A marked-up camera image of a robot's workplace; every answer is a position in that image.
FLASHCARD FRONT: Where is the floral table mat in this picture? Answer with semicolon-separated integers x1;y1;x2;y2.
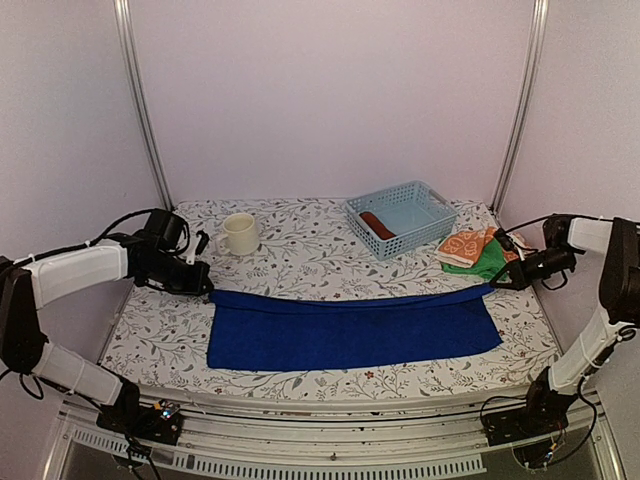
102;198;559;401

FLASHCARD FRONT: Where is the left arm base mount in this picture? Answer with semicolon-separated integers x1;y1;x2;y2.
96;381;184;446

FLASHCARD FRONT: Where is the orange patterned towel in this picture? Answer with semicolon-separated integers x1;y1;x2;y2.
435;227;529;268

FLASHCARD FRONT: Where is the right aluminium frame post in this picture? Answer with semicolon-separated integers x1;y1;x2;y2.
491;0;549;214

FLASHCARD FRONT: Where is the light blue plastic basket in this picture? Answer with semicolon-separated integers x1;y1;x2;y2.
344;181;458;260

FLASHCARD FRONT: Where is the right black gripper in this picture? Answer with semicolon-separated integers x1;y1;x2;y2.
491;247;576;291

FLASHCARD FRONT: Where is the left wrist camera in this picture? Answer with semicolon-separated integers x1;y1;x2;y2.
185;230;210;265

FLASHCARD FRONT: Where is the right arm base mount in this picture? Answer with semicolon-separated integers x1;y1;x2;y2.
480;379;578;446

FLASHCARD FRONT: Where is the front aluminium rail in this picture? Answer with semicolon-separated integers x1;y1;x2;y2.
43;387;626;479

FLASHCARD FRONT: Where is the aluminium frame post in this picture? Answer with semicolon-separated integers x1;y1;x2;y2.
113;0;175;210
491;0;549;214

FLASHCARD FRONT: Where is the left aluminium frame post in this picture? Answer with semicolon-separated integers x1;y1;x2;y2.
113;0;175;210

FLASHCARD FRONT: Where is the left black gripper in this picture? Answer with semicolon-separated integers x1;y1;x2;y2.
143;252;214;296

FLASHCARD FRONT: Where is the blue towel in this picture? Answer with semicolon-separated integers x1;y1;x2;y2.
206;285;502;372

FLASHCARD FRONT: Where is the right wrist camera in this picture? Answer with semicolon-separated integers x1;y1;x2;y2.
494;229;525;256

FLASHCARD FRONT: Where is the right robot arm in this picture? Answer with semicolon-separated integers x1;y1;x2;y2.
490;214;639;396

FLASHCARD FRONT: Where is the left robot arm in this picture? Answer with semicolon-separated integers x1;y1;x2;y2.
1;208;213;434

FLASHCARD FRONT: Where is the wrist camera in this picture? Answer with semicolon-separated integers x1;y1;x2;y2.
494;229;525;256
185;230;210;265

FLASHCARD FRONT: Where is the brown towel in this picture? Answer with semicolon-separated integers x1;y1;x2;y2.
359;211;395;241

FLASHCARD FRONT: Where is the green towel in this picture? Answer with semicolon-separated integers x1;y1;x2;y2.
441;240;507;281

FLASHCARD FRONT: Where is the cream ceramic mug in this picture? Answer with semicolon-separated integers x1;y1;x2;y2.
215;213;260;256

